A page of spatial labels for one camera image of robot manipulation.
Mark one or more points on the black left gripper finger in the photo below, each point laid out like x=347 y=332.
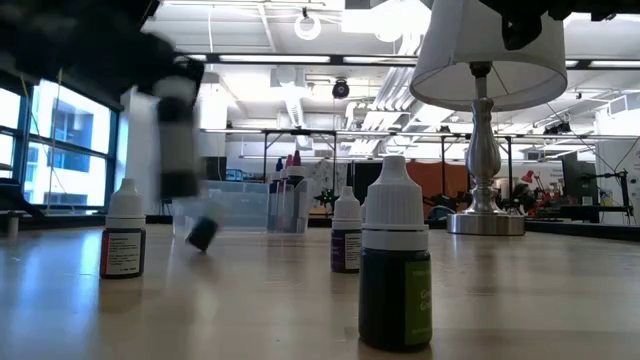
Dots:
x=175 y=67

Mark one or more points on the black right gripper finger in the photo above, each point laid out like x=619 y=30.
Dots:
x=522 y=27

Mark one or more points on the tall bottle magenta tip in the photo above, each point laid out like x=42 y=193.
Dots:
x=297 y=159

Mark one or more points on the small red bottle white cap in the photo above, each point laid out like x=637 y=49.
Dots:
x=122 y=250

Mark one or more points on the small purple bottle white cap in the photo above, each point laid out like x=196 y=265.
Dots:
x=345 y=250

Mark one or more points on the small bottle green label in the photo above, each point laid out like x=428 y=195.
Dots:
x=392 y=280

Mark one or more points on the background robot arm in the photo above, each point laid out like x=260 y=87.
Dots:
x=327 y=199

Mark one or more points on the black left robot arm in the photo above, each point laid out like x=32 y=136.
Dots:
x=50 y=12

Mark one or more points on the black screen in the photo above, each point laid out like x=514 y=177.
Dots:
x=215 y=169

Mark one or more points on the silver lamp white shade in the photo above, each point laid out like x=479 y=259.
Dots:
x=482 y=150

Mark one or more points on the red desk lamp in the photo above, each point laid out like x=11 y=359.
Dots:
x=527 y=176

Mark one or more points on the clear plastic bin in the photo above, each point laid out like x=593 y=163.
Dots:
x=240 y=205

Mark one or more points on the dark monitor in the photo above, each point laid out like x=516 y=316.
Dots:
x=580 y=180

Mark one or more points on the orange curtain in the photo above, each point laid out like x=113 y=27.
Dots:
x=440 y=185

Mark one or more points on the black panel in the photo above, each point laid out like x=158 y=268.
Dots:
x=367 y=175

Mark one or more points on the large glass window wall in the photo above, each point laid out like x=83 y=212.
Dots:
x=70 y=130

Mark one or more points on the black background table frame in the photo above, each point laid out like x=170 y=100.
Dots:
x=300 y=132

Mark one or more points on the black ceiling camera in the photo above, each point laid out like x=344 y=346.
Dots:
x=341 y=90

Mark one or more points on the black diagonal frame brace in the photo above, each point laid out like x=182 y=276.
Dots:
x=15 y=197

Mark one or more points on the small white post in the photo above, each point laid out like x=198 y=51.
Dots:
x=12 y=226

